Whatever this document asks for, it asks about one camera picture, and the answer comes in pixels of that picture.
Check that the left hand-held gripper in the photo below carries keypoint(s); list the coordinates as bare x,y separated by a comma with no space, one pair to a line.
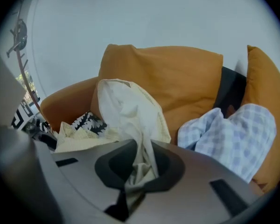
21,115

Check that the large orange back cushion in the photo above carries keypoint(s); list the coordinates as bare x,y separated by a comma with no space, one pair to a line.
165,78
263,83

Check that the wooden coat rack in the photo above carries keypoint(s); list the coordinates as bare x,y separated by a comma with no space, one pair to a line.
22,69

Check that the orange sofa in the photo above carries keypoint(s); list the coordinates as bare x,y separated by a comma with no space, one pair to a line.
65,101

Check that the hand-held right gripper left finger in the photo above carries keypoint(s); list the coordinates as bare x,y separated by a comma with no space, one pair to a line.
84,183

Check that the black bag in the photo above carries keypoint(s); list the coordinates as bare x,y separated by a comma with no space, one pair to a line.
21,35

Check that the light blue patterned garment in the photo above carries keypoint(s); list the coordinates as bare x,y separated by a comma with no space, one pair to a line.
235,136

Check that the cream garment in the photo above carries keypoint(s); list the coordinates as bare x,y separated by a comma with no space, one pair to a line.
130,111

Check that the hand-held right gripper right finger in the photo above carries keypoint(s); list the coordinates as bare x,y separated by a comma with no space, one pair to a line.
196,195

